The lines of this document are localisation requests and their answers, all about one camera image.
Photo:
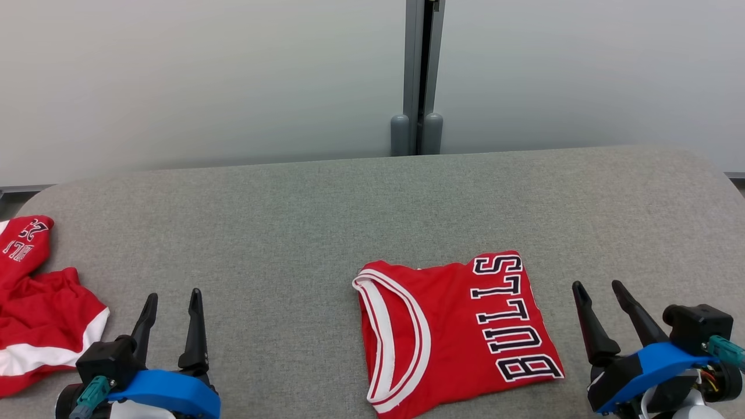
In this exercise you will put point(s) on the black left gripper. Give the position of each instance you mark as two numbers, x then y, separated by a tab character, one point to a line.
202	375

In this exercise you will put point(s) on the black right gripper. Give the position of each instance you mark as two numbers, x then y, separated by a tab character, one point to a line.
611	378

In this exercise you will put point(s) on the red white-banded Bulls shorts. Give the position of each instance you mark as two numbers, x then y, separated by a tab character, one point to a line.
41	314

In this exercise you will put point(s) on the red white-sleeved Bulls shirt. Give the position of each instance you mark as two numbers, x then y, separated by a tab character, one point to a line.
454	326

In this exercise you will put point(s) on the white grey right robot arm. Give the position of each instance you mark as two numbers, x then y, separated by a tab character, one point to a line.
698	407

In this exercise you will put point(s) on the grey fabric sofa surface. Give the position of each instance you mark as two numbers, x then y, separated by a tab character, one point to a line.
291	233

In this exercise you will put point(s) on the grey baseboard strip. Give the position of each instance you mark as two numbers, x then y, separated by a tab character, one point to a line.
736	175
23	189

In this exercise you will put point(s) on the grey cylinder bumper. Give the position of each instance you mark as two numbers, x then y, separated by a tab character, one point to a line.
400	137
432	135

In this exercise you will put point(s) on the blue right camera mount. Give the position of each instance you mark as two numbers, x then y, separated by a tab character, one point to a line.
663	361

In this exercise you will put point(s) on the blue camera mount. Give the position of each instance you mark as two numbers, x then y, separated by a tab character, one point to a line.
169	393
663	361

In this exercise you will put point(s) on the blue left camera mount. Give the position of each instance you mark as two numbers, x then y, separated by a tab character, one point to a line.
169	393

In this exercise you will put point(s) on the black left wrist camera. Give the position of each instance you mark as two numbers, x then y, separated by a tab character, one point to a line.
105	358

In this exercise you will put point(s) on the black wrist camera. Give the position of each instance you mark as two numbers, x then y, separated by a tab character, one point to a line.
698	326
105	358

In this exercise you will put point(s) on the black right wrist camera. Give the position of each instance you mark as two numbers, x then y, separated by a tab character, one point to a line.
698	326

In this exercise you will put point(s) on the grey partition post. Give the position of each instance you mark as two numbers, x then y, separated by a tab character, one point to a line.
413	58

